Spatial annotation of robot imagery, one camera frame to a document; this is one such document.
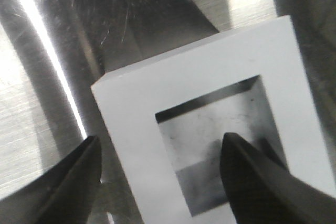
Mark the gray hollow cube base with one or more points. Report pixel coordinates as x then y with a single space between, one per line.
130 97

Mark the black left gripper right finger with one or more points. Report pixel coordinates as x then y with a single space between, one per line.
260 190

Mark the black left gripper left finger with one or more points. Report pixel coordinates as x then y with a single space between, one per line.
64 194

